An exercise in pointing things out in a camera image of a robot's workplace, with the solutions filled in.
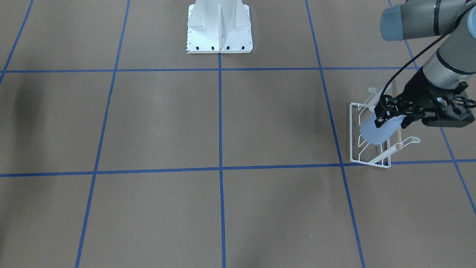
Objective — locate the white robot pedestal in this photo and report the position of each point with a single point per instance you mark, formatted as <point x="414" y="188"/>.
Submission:
<point x="219" y="26"/>

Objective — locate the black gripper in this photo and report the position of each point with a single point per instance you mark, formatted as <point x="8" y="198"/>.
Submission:
<point x="419" y="87"/>

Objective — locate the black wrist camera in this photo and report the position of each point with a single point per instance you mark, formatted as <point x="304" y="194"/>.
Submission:
<point x="453" y="112"/>

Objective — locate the white wire cup holder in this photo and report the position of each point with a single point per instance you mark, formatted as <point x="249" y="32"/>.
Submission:
<point x="362" y="151"/>

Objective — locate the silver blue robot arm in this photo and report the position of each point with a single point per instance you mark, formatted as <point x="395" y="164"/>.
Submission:
<point x="452" y="22"/>

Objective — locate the translucent white cup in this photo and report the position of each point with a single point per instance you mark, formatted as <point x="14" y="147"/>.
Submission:
<point x="375" y="135"/>

